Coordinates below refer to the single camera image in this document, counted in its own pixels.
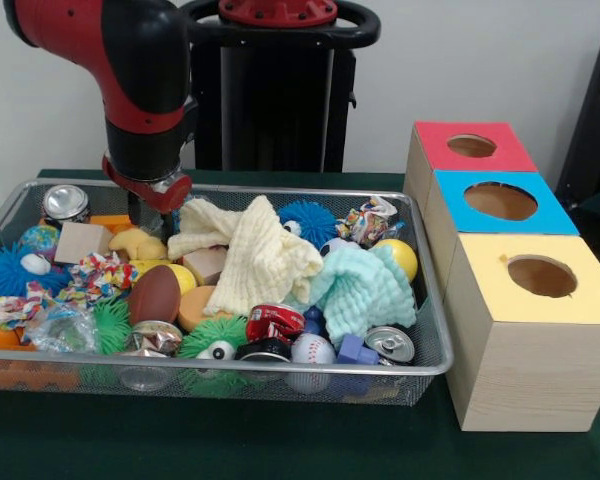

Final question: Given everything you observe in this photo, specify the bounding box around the dark green tablecloth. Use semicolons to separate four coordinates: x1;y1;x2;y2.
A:
0;168;600;480

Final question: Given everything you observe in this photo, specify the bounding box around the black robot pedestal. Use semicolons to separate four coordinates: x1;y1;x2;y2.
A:
179;0;382;174

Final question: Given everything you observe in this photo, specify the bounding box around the small baseball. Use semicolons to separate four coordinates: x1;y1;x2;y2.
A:
290;332;337;365

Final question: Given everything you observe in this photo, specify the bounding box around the green spiky ball with eye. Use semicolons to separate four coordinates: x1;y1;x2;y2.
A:
177;315;251;361

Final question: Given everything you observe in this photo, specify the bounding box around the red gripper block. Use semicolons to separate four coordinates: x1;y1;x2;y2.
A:
102;154;194;246

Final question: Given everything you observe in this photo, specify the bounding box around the wooden three-hole box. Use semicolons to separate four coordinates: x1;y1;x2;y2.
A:
402;121;600;433

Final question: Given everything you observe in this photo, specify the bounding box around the black upright panel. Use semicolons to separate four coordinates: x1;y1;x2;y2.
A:
554;32;600;211

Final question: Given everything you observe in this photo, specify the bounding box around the mint green cloth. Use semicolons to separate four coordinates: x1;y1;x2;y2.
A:
309;244;418;349

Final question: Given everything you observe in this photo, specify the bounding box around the blue spiky ball with eyes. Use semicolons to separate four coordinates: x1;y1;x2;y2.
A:
0;243;74;307
277;200;339;242

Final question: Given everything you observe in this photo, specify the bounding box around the shallow clear mesh bin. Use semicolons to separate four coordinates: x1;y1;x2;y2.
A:
0;177;455;407

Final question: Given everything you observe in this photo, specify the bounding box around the silver drink can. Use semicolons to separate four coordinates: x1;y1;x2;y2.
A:
42;184;91;224

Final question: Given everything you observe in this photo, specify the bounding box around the cream yellow cloth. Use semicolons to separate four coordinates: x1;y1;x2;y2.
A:
167;194;325;317

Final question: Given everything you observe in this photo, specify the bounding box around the yellow ball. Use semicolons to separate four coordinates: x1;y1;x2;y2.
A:
370;238;420;284

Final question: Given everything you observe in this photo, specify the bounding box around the brown toy football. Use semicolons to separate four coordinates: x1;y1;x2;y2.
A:
127;264;182;326

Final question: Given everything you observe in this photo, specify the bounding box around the orange foam disc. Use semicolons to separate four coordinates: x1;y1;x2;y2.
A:
176;285;236;332

